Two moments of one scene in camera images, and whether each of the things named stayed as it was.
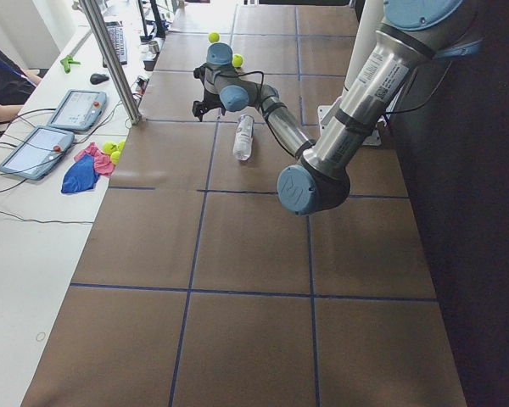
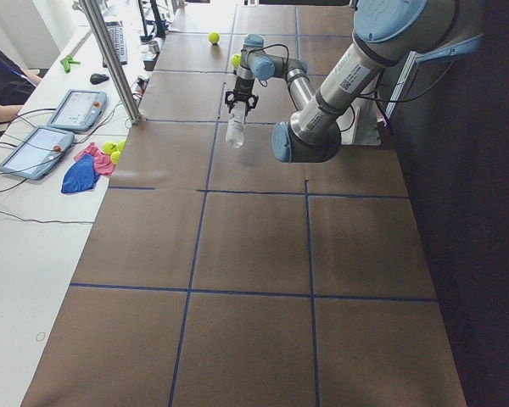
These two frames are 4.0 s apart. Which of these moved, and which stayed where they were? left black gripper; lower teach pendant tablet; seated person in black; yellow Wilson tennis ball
Moved: left black gripper
Stayed: seated person in black; lower teach pendant tablet; yellow Wilson tennis ball
